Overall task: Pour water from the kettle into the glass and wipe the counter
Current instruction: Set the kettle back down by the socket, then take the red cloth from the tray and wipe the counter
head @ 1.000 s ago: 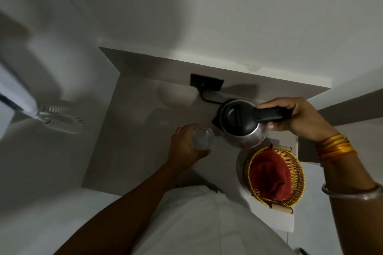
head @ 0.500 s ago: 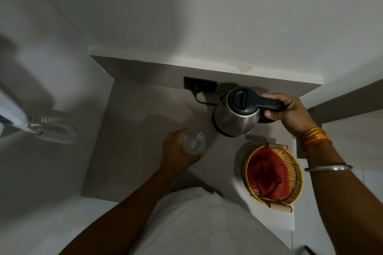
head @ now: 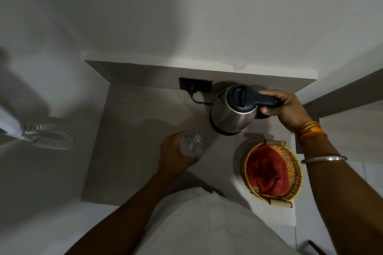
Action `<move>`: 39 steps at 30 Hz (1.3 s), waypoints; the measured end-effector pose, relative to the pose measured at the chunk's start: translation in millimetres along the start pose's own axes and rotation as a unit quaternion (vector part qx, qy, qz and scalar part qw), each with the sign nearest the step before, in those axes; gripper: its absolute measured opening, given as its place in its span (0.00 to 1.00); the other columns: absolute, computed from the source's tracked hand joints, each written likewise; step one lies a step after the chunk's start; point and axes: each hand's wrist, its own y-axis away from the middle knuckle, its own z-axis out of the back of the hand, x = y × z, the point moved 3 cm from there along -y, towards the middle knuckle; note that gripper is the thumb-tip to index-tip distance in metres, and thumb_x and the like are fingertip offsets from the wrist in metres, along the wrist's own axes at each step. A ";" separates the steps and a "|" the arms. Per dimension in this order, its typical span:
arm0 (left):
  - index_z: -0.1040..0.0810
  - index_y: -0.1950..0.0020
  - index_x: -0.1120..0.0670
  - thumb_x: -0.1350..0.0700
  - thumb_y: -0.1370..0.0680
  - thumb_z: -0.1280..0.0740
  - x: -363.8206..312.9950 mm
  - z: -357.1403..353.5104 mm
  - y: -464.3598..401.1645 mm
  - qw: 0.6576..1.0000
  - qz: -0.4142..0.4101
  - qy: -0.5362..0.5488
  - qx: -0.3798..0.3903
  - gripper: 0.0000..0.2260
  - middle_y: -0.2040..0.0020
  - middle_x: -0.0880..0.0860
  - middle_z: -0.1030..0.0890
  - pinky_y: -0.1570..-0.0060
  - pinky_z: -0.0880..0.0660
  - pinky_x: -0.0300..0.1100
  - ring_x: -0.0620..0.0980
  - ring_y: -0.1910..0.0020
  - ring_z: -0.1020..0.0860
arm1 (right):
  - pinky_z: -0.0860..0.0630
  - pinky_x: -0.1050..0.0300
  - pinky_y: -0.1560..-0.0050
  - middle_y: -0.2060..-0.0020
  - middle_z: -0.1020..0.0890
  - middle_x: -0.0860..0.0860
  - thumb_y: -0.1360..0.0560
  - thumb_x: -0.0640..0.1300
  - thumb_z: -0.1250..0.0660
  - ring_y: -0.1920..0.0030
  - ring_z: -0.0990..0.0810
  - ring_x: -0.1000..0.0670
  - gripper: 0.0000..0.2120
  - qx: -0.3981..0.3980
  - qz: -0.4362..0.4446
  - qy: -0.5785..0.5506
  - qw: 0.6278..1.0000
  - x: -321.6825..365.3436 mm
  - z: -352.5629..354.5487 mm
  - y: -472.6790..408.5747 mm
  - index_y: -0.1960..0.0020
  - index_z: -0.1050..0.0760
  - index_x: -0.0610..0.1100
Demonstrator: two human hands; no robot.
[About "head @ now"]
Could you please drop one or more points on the orange and yellow bangles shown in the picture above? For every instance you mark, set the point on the orange and yellow bangles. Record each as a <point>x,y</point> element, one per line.
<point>311,133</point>

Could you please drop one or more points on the small white wall knob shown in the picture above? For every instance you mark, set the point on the small white wall knob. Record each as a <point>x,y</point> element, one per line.
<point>239,66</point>

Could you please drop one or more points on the person's left forearm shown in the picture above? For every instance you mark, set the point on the person's left forearm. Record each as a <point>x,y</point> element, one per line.
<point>125,213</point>

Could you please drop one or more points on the yellow wicker basket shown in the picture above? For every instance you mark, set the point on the yellow wicker basket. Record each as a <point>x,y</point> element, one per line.
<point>294,171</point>

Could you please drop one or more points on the black wall socket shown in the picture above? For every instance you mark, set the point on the black wall socket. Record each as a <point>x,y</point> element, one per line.
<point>203,83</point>

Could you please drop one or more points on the person's left hand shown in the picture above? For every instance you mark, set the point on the person's left hand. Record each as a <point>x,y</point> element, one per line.
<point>170,159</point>

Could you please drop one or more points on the dark grey door frame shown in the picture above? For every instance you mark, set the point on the dark grey door frame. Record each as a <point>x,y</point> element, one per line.
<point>311,108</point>

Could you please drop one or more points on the steel electric kettle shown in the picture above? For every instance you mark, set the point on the steel electric kettle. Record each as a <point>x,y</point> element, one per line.
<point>232,114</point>

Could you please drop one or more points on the grey countertop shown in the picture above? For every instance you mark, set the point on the grey countertop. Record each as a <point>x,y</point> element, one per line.
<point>134,144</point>

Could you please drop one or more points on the clear drinking glass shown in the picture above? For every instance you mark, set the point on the clear drinking glass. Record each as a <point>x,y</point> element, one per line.
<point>191,145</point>

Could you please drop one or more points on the person's right hand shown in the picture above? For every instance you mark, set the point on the person's right hand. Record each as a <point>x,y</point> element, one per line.
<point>291,112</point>

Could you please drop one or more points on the person's right forearm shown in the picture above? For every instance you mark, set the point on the person's right forearm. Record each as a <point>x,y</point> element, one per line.
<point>344,204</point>

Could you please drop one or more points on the red cloth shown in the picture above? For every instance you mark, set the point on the red cloth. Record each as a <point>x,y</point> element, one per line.
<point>266,171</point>

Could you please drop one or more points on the person's white garment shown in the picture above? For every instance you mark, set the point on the person's white garment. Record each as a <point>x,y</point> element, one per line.
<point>209,228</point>

